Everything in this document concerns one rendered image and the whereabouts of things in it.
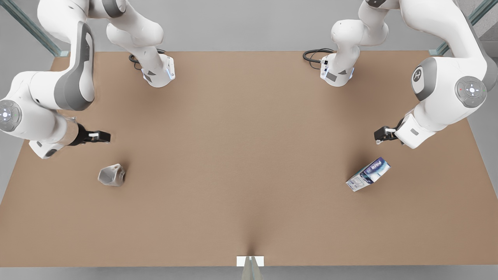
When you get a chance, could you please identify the blue and white carton box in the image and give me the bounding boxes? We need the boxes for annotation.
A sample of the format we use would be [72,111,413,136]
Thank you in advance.
[346,157,391,192]

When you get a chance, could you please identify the grey faceted cup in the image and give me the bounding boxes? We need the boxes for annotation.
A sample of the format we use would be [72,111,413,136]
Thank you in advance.
[98,164,126,187]

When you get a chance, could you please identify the black cable loop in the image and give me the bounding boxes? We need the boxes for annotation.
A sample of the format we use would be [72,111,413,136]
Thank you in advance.
[129,49,168,71]
[303,48,336,70]

